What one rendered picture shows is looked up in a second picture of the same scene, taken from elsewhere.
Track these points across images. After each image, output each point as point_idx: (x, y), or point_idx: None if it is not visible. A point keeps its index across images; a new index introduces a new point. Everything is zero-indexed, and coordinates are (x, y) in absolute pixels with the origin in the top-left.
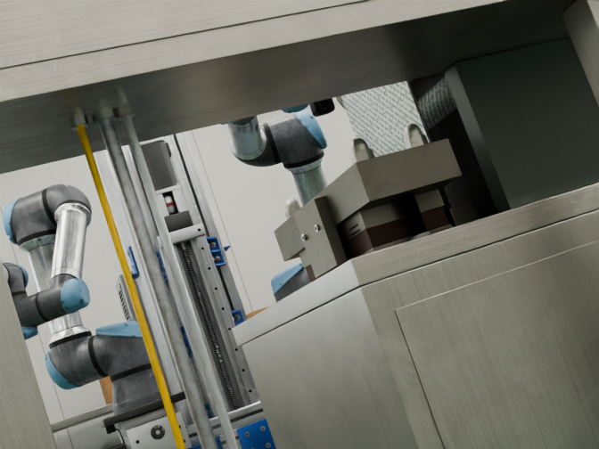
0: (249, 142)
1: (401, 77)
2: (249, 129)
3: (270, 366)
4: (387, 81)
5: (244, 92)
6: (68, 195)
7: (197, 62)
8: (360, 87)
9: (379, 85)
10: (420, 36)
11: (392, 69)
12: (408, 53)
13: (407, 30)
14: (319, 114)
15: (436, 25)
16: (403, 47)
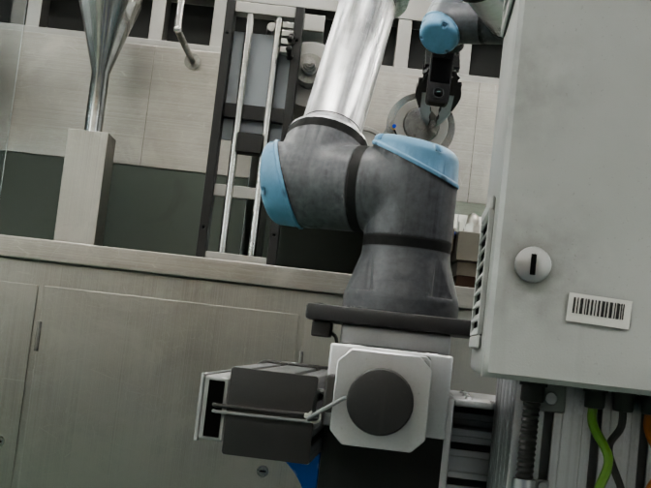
0: (488, 15)
1: (456, 202)
2: (495, 30)
3: None
4: (466, 203)
5: None
6: None
7: None
8: (484, 205)
9: (470, 203)
10: (468, 212)
11: (469, 206)
12: (467, 209)
13: (480, 215)
14: (444, 106)
15: (463, 213)
16: (474, 211)
